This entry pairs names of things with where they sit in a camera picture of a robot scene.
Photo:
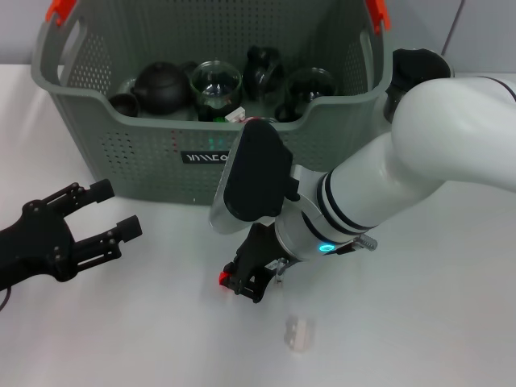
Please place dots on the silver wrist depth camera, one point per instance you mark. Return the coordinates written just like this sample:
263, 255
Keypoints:
254, 173

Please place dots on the black clay teapot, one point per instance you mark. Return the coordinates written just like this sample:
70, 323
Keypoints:
161, 88

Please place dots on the white brick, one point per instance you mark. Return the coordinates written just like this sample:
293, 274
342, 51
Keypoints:
234, 115

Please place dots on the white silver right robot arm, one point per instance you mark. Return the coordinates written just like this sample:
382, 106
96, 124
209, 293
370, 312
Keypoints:
403, 181

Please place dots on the small red block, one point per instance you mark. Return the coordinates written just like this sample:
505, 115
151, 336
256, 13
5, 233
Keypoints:
221, 278

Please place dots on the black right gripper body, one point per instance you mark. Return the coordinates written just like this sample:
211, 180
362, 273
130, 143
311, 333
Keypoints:
260, 250

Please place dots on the grey perforated storage bin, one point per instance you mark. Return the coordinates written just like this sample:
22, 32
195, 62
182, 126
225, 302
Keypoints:
141, 169

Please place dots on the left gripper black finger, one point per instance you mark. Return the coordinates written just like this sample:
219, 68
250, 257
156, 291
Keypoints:
86, 192
106, 245

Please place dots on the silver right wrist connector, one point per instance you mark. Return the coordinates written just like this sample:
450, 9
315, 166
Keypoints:
364, 242

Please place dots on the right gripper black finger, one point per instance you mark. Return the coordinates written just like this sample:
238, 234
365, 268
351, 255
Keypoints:
256, 288
233, 278

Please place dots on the small black tea bowl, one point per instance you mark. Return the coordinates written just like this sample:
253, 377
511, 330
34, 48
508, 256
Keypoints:
124, 105

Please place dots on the translucent white block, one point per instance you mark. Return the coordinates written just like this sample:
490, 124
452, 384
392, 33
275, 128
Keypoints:
299, 334

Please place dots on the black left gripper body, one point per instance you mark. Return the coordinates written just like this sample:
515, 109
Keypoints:
36, 246

